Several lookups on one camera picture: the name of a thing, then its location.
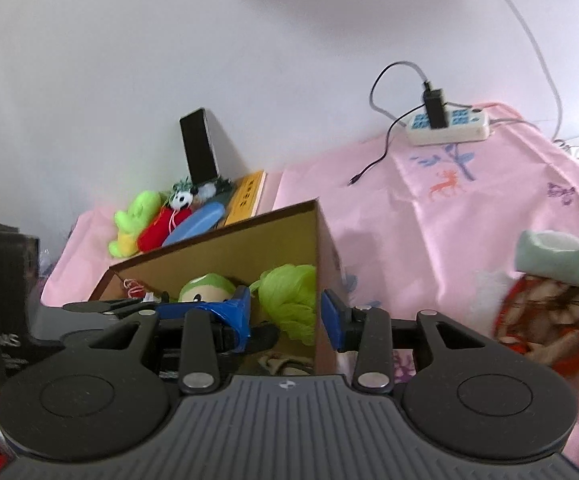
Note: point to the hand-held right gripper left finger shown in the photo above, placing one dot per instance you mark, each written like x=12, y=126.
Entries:
x=239, y=320

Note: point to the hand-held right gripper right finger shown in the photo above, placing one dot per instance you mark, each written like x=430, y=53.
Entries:
x=332, y=322

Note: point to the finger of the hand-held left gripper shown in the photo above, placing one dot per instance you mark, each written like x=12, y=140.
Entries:
x=109, y=305

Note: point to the green head plush doll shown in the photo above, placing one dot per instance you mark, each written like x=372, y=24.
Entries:
x=204, y=287

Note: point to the brown cardboard box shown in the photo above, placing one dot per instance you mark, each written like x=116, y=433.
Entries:
x=269, y=240

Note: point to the small red white toy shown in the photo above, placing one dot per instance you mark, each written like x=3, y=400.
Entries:
x=139, y=291

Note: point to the fluffy lime green plush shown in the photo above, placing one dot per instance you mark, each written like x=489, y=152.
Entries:
x=289, y=295

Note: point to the beige cloth item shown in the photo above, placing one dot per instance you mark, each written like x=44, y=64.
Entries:
x=284, y=364

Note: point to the green yellow plush toy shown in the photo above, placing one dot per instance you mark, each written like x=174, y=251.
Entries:
x=132, y=220

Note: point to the blue plush toy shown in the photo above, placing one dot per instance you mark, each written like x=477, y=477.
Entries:
x=197, y=222

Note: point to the yellow flat box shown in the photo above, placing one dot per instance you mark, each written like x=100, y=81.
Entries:
x=244, y=200

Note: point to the small panda plush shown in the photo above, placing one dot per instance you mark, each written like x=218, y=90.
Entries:
x=183, y=200

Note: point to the pink printed bedsheet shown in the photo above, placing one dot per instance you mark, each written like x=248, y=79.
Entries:
x=419, y=220

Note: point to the black rectangular speaker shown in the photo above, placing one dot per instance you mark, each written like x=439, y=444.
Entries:
x=199, y=147

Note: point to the white blue power strip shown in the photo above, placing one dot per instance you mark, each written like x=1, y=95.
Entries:
x=462, y=130

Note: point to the black charger plug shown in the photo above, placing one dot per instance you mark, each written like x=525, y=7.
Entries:
x=435, y=105

